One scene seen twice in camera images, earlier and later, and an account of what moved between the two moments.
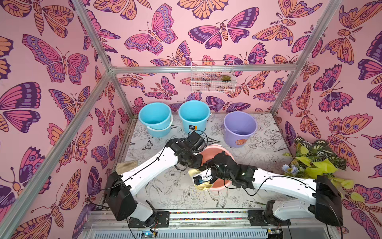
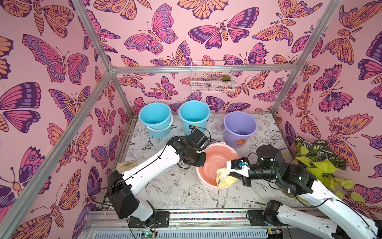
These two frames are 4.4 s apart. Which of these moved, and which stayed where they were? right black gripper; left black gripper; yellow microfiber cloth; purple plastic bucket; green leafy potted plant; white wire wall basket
Moved: yellow microfiber cloth; right black gripper
Stayed: white wire wall basket; purple plastic bucket; left black gripper; green leafy potted plant
